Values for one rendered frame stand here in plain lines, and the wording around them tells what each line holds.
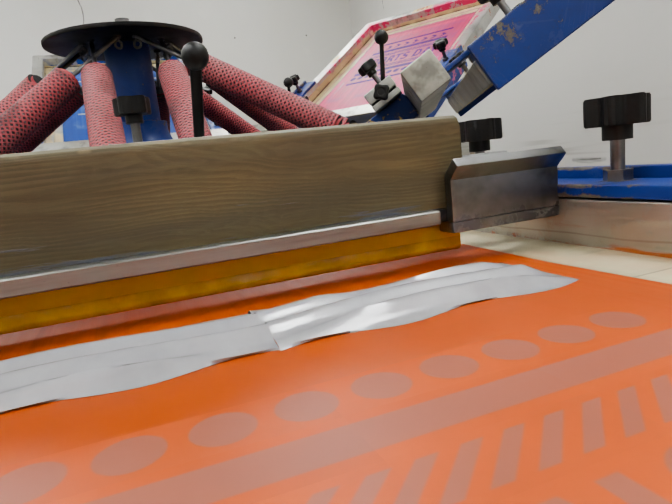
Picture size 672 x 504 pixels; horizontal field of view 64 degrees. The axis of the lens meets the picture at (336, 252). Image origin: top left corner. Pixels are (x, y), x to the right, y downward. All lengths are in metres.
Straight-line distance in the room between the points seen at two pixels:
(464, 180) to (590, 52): 2.46
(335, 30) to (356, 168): 4.61
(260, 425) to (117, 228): 0.18
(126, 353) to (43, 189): 0.12
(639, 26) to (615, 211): 2.29
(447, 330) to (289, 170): 0.15
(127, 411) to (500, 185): 0.30
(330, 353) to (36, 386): 0.12
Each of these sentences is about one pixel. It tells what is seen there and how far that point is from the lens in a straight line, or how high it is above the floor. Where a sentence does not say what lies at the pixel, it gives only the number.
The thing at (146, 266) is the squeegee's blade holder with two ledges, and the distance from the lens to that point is 0.33.
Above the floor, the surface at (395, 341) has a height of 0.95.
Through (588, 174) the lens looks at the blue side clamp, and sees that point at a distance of 0.48.
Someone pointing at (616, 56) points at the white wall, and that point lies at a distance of 2.74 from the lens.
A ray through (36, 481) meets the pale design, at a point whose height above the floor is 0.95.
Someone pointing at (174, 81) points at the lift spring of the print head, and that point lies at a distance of 0.97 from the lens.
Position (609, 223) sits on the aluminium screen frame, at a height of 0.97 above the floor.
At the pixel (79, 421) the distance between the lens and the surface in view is 0.23.
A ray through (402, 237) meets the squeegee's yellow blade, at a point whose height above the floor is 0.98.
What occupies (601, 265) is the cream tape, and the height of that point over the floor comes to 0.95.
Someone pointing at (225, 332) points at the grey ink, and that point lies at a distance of 0.27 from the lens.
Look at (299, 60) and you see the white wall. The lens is 4.80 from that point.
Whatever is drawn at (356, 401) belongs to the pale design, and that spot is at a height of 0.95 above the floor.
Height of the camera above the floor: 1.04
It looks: 10 degrees down
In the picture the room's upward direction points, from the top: 6 degrees counter-clockwise
